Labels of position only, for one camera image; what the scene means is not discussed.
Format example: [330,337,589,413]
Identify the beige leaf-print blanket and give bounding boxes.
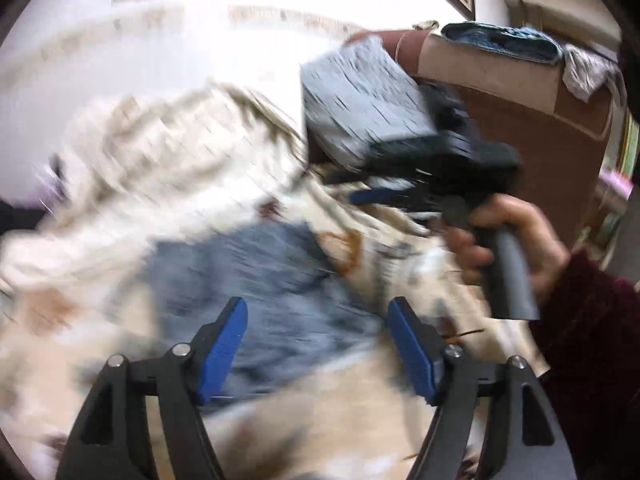
[0,180,551,480]

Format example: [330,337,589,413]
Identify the folded blue cloth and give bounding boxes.
[440,21,566,66]

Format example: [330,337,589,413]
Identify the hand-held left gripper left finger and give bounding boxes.
[55,296,249,480]

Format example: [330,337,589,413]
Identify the person's right forearm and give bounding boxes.
[527,250,640,480]

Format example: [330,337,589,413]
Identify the grey quilted pillow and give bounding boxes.
[300,35,438,168]

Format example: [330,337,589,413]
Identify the white leaf-print duvet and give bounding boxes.
[0,82,311,281]

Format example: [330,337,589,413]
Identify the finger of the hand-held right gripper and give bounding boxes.
[348,187,441,217]
[322,170,373,186]

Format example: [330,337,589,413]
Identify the brown padded headboard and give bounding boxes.
[345,27,628,261]

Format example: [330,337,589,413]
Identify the person's right hand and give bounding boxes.
[444,194,572,306]

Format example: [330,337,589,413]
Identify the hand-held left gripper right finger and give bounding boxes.
[387,296,576,480]

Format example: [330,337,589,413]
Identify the blue denim pants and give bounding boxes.
[142,222,401,406]

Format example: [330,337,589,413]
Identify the white and grey cloth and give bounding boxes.
[562,45,626,103]

